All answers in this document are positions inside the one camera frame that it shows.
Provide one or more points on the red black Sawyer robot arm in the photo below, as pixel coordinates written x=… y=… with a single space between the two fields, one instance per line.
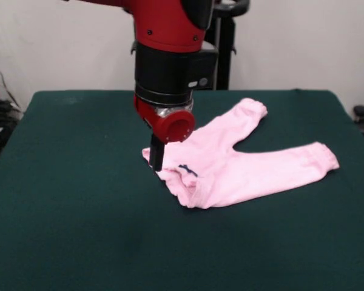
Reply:
x=170 y=45

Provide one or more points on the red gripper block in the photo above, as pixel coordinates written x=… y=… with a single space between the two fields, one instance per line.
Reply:
x=167 y=124

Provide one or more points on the dark green table cloth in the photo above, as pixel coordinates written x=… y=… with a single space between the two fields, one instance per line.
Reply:
x=79 y=242

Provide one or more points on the pink garment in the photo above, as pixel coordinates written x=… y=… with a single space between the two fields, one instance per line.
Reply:
x=245 y=163

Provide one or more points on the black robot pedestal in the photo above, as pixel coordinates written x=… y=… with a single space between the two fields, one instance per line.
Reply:
x=226 y=45

